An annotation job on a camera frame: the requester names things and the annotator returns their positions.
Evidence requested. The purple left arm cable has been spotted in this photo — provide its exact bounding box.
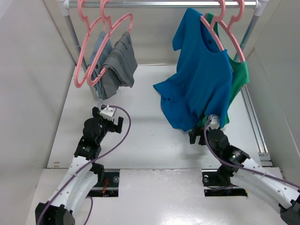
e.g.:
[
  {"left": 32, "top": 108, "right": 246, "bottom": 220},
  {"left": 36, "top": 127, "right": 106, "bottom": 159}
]
[{"left": 35, "top": 105, "right": 132, "bottom": 225}]

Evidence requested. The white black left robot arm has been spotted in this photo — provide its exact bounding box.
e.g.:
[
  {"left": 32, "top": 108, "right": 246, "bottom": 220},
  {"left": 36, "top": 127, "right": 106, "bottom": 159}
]
[{"left": 35, "top": 105, "right": 124, "bottom": 225}]

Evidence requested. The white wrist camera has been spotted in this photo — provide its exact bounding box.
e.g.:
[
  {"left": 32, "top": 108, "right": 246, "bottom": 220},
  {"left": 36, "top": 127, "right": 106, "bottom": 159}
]
[
  {"left": 208, "top": 114, "right": 220, "bottom": 129},
  {"left": 99, "top": 105, "right": 116, "bottom": 121}
]

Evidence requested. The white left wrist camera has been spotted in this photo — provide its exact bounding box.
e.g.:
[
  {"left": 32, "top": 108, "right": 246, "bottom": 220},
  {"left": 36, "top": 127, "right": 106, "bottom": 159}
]
[{"left": 99, "top": 105, "right": 116, "bottom": 121}]

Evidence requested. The blue t shirt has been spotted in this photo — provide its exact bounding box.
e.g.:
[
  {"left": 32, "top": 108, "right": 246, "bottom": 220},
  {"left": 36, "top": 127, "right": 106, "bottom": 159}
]
[{"left": 153, "top": 8, "right": 233, "bottom": 132}]

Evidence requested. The pink hanger with green shirt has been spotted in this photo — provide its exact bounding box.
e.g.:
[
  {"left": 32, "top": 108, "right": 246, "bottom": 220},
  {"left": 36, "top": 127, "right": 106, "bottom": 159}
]
[{"left": 205, "top": 0, "right": 246, "bottom": 64}]

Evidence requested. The green tank top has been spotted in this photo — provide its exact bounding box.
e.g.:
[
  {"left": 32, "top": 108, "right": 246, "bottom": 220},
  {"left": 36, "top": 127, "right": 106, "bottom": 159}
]
[{"left": 197, "top": 13, "right": 250, "bottom": 127}]

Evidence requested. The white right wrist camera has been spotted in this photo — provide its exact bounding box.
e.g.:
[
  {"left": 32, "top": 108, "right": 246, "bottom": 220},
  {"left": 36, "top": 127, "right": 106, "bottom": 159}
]
[{"left": 208, "top": 114, "right": 220, "bottom": 129}]

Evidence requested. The grey pleated skirt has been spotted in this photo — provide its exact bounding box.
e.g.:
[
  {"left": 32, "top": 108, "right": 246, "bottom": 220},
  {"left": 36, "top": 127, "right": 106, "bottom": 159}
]
[{"left": 100, "top": 31, "right": 137, "bottom": 100}]

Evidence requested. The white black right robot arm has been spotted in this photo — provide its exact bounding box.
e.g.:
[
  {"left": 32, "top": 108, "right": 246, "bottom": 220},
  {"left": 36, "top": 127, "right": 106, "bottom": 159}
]
[{"left": 188, "top": 127, "right": 300, "bottom": 225}]

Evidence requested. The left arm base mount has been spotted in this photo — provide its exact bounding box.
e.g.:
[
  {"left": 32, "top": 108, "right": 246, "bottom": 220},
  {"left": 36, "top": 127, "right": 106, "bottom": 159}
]
[{"left": 88, "top": 169, "right": 120, "bottom": 197}]

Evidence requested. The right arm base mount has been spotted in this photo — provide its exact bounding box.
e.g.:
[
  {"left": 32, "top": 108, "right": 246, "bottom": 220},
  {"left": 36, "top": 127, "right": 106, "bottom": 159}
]
[{"left": 202, "top": 169, "right": 248, "bottom": 197}]

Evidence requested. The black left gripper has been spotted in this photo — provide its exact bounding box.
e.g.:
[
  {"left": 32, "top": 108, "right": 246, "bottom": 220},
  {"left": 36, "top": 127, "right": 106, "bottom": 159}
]
[{"left": 93, "top": 107, "right": 122, "bottom": 144}]

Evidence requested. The metal clothes rack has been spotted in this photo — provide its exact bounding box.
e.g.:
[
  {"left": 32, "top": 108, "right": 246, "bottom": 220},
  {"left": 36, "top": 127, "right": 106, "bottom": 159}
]
[{"left": 53, "top": 0, "right": 262, "bottom": 99}]

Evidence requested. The pink hanger with grey clothes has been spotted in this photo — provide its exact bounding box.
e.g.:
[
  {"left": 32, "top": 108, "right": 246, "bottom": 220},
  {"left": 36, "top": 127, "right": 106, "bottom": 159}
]
[{"left": 86, "top": 0, "right": 133, "bottom": 86}]

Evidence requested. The light blue garment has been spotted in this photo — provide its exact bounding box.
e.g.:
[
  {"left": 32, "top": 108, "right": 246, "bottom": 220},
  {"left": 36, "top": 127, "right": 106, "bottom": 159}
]
[{"left": 88, "top": 31, "right": 113, "bottom": 98}]

